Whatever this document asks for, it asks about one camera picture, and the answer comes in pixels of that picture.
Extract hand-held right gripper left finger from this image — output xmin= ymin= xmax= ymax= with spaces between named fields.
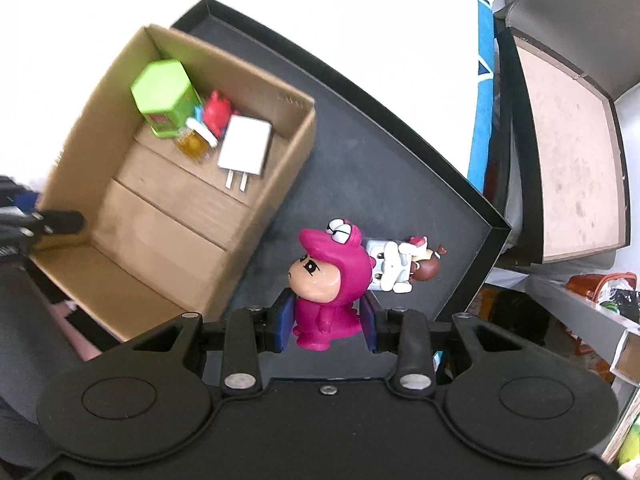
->
xmin=120 ymin=289 xmax=297 ymax=396

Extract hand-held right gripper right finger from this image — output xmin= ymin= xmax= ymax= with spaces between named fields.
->
xmin=360 ymin=291 xmax=532 ymax=396

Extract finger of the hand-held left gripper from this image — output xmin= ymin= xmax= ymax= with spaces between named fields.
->
xmin=0 ymin=176 xmax=40 ymax=212
xmin=27 ymin=209 xmax=87 ymax=235

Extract pink hooded figurine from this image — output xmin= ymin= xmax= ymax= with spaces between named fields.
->
xmin=287 ymin=217 xmax=374 ymax=352

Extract white and brown figurine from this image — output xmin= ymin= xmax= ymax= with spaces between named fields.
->
xmin=364 ymin=234 xmax=449 ymax=295

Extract brown cardboard box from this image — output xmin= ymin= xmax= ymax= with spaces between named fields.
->
xmin=28 ymin=23 xmax=317 ymax=344

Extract black shallow tray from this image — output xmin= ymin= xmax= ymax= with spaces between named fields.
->
xmin=169 ymin=0 xmax=512 ymax=382

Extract green hexagonal box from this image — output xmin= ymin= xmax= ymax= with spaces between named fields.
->
xmin=130 ymin=58 xmax=204 ymax=140

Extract white charger plug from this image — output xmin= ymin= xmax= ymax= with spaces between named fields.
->
xmin=217 ymin=113 xmax=274 ymax=194

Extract person's grey trousers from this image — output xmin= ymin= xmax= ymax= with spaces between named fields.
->
xmin=0 ymin=259 xmax=103 ymax=441

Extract small yellow bottle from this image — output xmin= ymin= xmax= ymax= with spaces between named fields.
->
xmin=174 ymin=117 xmax=219 ymax=164

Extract red toy figure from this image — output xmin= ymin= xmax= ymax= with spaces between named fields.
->
xmin=202 ymin=90 xmax=237 ymax=139

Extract orange bag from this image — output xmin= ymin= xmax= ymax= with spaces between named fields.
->
xmin=564 ymin=272 xmax=639 ymax=307

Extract blue mat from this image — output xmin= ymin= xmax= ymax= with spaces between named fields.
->
xmin=467 ymin=0 xmax=502 ymax=197

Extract grey flat panel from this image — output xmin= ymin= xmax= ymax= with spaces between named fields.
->
xmin=500 ymin=0 xmax=640 ymax=104

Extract black frame with brown board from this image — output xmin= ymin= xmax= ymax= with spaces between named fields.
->
xmin=492 ymin=27 xmax=632 ymax=267

